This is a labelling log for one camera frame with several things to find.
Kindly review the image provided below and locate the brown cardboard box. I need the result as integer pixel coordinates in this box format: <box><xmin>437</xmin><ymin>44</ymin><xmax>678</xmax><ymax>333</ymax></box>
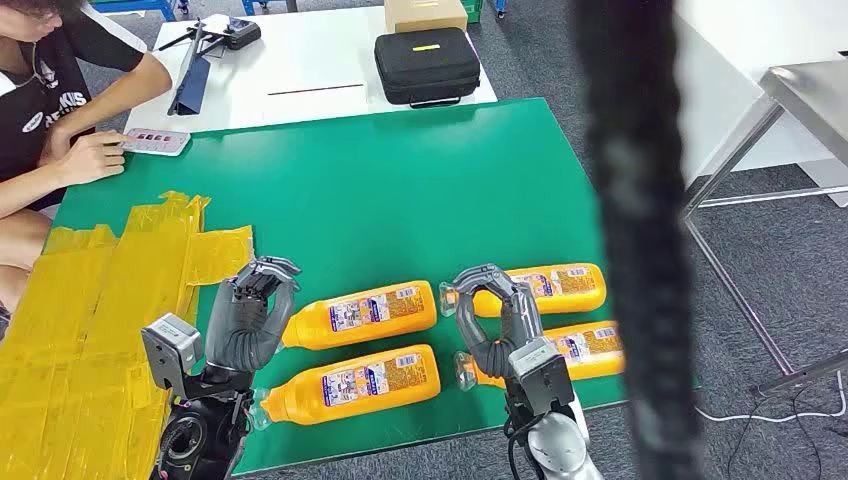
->
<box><xmin>384</xmin><ymin>0</ymin><xmax>470</xmax><ymax>34</ymax></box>

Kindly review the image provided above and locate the green table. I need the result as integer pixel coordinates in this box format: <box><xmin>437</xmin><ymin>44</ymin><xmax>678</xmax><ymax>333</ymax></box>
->
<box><xmin>51</xmin><ymin>97</ymin><xmax>702</xmax><ymax>477</ymax></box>

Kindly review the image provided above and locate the person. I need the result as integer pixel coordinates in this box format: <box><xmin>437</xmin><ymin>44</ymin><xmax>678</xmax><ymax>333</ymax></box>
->
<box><xmin>0</xmin><ymin>0</ymin><xmax>174</xmax><ymax>342</ymax></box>

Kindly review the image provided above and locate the stainless steel table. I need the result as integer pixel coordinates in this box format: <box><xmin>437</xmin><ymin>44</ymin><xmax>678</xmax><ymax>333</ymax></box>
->
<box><xmin>682</xmin><ymin>59</ymin><xmax>848</xmax><ymax>399</ymax></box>

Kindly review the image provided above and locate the person's right hand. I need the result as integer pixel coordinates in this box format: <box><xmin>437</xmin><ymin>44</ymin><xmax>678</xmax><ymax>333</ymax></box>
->
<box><xmin>56</xmin><ymin>131</ymin><xmax>127</xmax><ymax>187</ymax></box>

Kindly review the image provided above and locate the white floor cable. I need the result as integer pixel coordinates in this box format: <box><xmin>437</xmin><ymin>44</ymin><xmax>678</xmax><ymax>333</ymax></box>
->
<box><xmin>694</xmin><ymin>370</ymin><xmax>848</xmax><ymax>425</ymax></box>

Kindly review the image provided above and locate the black zippered carrying case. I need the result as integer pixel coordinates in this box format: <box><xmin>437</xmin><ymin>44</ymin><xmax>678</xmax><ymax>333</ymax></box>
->
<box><xmin>373</xmin><ymin>27</ymin><xmax>482</xmax><ymax>109</ymax></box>

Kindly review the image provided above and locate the dark blue tablet cover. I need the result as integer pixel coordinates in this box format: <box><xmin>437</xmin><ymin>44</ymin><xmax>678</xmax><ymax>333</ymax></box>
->
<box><xmin>166</xmin><ymin>19</ymin><xmax>212</xmax><ymax>117</ymax></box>

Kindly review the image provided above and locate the blue metal frame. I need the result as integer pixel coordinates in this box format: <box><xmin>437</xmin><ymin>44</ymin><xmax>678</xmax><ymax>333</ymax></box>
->
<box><xmin>241</xmin><ymin>0</ymin><xmax>299</xmax><ymax>16</ymax></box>
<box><xmin>89</xmin><ymin>0</ymin><xmax>180</xmax><ymax>21</ymax></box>

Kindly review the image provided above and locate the thin black rod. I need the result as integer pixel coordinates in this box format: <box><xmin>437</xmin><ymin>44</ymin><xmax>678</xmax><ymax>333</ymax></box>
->
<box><xmin>267</xmin><ymin>83</ymin><xmax>366</xmax><ymax>97</ymax></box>

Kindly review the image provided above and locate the white partition panel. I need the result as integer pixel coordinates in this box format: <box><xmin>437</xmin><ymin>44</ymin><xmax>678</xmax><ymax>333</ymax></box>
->
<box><xmin>672</xmin><ymin>0</ymin><xmax>848</xmax><ymax>210</ymax></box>

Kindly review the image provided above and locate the yellow taped plastic sheet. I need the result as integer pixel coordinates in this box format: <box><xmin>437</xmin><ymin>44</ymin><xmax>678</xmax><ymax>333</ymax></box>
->
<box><xmin>0</xmin><ymin>190</ymin><xmax>255</xmax><ymax>480</ymax></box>

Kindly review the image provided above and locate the person's left hand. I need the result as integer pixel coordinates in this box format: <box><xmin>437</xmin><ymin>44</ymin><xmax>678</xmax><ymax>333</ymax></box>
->
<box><xmin>39</xmin><ymin>125</ymin><xmax>74</xmax><ymax>167</ymax></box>

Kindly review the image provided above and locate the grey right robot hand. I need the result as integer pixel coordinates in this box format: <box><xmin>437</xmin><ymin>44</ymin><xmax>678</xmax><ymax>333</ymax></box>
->
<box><xmin>452</xmin><ymin>263</ymin><xmax>545</xmax><ymax>380</ymax></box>

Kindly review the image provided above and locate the black remote controller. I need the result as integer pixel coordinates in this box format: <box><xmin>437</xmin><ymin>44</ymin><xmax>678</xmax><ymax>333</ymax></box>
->
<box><xmin>157</xmin><ymin>14</ymin><xmax>263</xmax><ymax>54</ymax></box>

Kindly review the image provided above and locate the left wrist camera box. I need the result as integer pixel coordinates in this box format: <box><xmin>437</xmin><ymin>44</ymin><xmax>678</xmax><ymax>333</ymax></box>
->
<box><xmin>140</xmin><ymin>313</ymin><xmax>205</xmax><ymax>399</ymax></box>

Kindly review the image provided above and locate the black blurred hanging cable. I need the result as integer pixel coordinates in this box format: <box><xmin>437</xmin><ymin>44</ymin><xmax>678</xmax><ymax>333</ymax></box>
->
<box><xmin>572</xmin><ymin>0</ymin><xmax>705</xmax><ymax>480</ymax></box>

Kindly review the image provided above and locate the orange detergent bottle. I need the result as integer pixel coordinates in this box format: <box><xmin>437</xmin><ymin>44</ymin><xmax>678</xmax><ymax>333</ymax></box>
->
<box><xmin>281</xmin><ymin>280</ymin><xmax>439</xmax><ymax>351</ymax></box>
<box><xmin>454</xmin><ymin>321</ymin><xmax>625</xmax><ymax>392</ymax></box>
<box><xmin>250</xmin><ymin>344</ymin><xmax>442</xmax><ymax>431</ymax></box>
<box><xmin>439</xmin><ymin>263</ymin><xmax>607</xmax><ymax>318</ymax></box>

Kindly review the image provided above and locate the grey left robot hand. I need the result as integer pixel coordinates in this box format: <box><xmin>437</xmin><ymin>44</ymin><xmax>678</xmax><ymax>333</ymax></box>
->
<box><xmin>205</xmin><ymin>256</ymin><xmax>303</xmax><ymax>374</ymax></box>

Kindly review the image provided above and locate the white table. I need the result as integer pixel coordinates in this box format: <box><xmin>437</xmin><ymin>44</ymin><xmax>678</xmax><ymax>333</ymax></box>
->
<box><xmin>124</xmin><ymin>5</ymin><xmax>499</xmax><ymax>135</ymax></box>

